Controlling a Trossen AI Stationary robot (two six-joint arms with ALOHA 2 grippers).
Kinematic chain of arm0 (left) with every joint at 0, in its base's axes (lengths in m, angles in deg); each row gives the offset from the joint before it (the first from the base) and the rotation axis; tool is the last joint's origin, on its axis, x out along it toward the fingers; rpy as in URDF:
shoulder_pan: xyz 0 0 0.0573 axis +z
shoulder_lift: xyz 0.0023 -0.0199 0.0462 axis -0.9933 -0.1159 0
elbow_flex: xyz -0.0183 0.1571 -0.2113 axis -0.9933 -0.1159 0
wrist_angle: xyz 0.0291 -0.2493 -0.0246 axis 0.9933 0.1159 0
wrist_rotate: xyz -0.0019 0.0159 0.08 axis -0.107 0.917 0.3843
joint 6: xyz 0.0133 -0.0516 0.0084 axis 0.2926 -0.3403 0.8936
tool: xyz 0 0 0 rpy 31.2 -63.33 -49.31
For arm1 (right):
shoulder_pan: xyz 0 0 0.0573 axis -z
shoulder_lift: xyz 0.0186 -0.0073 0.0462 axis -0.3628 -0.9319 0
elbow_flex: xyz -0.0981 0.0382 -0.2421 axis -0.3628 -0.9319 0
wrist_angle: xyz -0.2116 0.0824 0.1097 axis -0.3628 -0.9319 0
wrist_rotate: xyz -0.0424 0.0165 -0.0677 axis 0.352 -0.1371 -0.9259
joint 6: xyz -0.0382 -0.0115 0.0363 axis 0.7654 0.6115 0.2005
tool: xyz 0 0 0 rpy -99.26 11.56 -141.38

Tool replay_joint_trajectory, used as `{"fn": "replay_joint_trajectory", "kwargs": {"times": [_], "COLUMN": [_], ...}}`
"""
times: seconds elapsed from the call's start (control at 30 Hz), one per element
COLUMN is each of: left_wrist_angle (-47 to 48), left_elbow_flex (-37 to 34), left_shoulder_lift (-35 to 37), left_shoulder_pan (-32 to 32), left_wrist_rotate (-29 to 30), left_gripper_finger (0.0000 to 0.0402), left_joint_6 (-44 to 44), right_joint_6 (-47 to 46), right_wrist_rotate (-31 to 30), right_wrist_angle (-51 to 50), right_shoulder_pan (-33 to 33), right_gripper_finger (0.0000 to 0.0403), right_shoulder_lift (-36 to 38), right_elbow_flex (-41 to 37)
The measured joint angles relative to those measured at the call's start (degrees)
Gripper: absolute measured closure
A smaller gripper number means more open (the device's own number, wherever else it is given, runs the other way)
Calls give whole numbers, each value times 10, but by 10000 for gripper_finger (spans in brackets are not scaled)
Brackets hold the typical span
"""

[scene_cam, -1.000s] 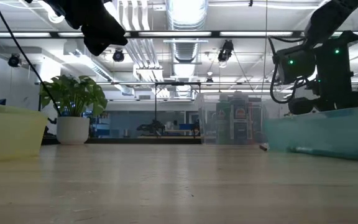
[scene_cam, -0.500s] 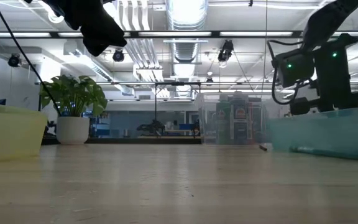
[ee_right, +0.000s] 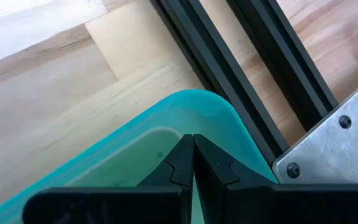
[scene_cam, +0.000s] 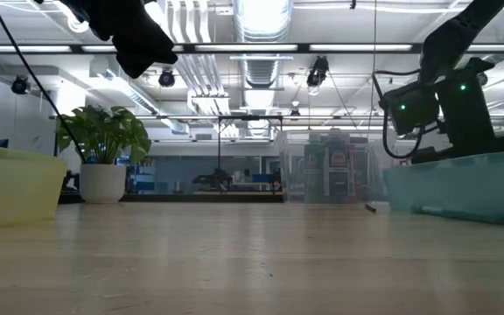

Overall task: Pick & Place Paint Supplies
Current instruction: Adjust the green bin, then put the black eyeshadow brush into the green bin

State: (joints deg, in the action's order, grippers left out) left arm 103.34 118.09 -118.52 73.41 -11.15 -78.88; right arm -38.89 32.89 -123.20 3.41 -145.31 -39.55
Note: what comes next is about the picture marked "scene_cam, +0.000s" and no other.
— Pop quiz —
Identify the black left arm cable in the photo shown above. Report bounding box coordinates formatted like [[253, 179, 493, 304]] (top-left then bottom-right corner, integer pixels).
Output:
[[0, 0, 88, 164]]

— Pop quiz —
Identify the silver ventilation duct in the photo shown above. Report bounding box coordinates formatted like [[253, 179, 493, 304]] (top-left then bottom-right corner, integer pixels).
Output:
[[233, 0, 295, 139]]

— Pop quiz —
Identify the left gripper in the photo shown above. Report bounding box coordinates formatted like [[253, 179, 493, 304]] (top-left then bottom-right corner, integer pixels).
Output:
[[112, 17, 179, 80]]

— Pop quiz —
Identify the thin hanging wire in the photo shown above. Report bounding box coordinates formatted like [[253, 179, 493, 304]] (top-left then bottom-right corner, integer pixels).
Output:
[[367, 0, 378, 132]]

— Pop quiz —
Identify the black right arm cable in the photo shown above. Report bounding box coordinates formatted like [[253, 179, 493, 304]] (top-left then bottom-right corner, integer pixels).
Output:
[[372, 69, 426, 160]]

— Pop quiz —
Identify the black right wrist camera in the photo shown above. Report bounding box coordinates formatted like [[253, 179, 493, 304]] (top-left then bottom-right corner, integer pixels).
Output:
[[378, 80, 441, 137]]

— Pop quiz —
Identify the green plant in white pot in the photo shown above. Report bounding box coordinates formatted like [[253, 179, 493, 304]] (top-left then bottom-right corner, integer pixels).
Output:
[[55, 104, 152, 205]]

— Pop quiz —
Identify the distant black robot rig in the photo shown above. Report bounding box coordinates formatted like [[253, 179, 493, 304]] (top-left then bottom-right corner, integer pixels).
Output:
[[192, 114, 284, 196]]

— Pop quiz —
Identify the clear plastic bin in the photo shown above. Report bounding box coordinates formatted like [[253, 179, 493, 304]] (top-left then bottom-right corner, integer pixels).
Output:
[[276, 129, 389, 205]]

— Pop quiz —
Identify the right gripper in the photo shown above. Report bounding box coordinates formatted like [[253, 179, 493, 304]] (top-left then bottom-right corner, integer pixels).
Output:
[[411, 58, 504, 165]]

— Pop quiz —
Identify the teal plastic bin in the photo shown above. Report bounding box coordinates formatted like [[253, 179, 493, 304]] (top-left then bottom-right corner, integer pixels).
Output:
[[382, 150, 504, 227]]

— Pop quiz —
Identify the yellow plastic bin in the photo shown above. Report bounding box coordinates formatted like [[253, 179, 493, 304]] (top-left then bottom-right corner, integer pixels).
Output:
[[0, 143, 68, 228]]

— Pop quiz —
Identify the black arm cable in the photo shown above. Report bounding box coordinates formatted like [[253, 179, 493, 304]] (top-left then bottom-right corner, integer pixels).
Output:
[[0, 0, 88, 164], [372, 69, 426, 160]]

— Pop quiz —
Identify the black ceiling spotlight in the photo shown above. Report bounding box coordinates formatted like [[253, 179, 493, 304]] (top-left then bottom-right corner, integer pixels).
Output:
[[10, 74, 31, 96], [306, 55, 330, 88], [157, 67, 177, 88]]

